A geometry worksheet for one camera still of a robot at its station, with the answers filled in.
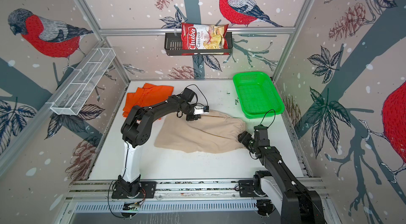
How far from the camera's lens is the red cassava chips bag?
87 cm

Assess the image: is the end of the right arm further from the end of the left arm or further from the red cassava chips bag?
the red cassava chips bag

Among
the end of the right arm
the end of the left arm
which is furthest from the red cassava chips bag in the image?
the end of the right arm
